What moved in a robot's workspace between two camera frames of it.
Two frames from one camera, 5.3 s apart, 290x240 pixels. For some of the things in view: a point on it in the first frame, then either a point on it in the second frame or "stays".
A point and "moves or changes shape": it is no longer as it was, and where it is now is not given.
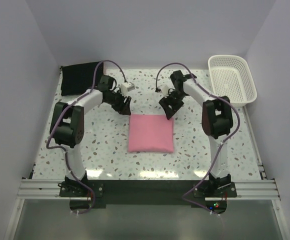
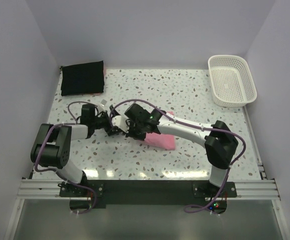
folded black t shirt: [78, 78] stays
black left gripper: [123, 108] → [109, 130]
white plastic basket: [232, 77] stays
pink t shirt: [150, 133] moves or changes shape
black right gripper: [165, 102] → [142, 137]
